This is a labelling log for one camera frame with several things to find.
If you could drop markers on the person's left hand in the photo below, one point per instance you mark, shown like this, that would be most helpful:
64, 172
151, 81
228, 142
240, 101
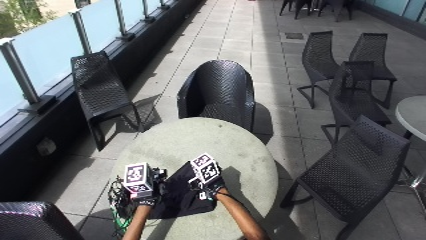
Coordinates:
156, 186

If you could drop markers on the person's right hand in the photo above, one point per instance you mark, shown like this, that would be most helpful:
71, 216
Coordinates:
213, 188

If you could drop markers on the black cloth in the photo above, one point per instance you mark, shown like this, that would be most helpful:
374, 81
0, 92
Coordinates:
180, 196

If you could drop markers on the white marker cube left glove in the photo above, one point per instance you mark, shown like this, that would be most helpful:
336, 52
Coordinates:
136, 176

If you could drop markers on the white marker cube glove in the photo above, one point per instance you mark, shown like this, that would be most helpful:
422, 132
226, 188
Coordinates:
136, 176
205, 168

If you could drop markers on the white marker cube right glove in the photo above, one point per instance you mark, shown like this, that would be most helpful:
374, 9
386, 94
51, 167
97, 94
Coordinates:
205, 168

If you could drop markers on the black woven armchair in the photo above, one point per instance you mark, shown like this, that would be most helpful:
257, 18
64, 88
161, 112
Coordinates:
31, 221
220, 90

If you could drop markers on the black perforated armless chair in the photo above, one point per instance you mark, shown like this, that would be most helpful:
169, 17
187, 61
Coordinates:
317, 60
354, 170
100, 90
354, 96
370, 53

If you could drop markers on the frosted glass railing panel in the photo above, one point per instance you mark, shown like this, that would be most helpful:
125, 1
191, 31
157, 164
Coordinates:
7, 90
101, 23
47, 53
401, 6

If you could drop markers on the dark floor drain cover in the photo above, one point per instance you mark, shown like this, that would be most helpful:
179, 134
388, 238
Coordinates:
294, 35

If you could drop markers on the white round table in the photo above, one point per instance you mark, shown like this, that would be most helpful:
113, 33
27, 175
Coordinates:
414, 115

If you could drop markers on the group of black chairs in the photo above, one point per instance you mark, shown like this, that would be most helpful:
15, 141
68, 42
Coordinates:
317, 5

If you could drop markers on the metal railing post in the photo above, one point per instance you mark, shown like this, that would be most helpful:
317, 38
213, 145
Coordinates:
20, 73
120, 18
147, 10
81, 31

